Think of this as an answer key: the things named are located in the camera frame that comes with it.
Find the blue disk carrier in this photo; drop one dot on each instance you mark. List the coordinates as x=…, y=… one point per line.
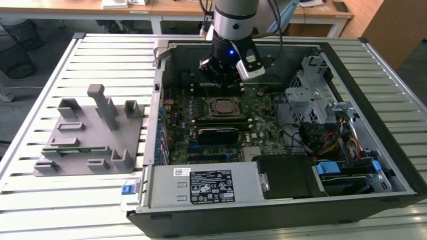
x=327, y=168

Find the black expansion slot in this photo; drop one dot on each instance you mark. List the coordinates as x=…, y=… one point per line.
x=207, y=158

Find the black open PC case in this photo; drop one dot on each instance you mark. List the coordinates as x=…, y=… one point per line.
x=234, y=222

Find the CPU socket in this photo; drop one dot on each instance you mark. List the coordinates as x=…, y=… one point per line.
x=208, y=116

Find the green RAM stick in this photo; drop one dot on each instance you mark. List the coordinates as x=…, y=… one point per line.
x=87, y=150

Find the black graphics card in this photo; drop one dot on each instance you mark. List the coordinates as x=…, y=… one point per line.
x=216, y=136

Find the silver square CPU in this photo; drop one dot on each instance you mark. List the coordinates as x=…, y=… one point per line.
x=224, y=106

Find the black phone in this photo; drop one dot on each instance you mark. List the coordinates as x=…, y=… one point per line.
x=341, y=6

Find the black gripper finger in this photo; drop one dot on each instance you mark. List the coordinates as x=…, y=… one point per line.
x=210, y=70
x=234, y=83

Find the black mesh wastebasket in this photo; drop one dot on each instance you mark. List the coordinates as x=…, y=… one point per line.
x=16, y=60
x=30, y=32

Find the silver power supply unit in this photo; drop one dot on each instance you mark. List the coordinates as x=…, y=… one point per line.
x=160, y=190

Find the blue case latch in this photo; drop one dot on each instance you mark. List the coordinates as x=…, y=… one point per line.
x=130, y=190

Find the RAM slot white clips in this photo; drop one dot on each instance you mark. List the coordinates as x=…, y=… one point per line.
x=220, y=119
x=200, y=85
x=220, y=124
x=214, y=91

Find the green motherboard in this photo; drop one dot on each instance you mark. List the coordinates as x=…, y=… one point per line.
x=267, y=122

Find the grey parts rack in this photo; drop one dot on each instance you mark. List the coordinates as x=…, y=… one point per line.
x=127, y=140

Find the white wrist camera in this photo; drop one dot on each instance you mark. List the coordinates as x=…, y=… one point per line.
x=254, y=73

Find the black hard disk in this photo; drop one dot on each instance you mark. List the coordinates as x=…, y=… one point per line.
x=347, y=185

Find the black plastic shroud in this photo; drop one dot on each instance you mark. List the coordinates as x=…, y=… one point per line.
x=287, y=175

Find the small white device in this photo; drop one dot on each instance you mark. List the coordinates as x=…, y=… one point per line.
x=138, y=2

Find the white box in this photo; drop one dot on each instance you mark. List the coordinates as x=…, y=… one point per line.
x=115, y=3

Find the white barcode sticker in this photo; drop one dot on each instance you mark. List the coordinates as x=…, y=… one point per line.
x=180, y=172

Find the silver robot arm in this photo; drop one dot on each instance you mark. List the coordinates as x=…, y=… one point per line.
x=234, y=22

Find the silver chipset heatsink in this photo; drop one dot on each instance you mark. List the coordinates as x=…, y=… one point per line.
x=254, y=153

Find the wooden cabinet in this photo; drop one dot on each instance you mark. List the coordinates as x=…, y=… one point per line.
x=394, y=30

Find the silver metal drive cage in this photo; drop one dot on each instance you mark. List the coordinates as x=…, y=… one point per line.
x=302, y=93

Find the blue expansion slot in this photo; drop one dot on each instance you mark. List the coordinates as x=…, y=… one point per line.
x=195, y=144

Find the black rating label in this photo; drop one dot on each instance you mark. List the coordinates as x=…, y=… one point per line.
x=212, y=187

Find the silver coin cell battery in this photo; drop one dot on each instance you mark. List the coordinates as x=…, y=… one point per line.
x=260, y=93

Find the wooden desk white frame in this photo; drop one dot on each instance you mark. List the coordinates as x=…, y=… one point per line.
x=67, y=10

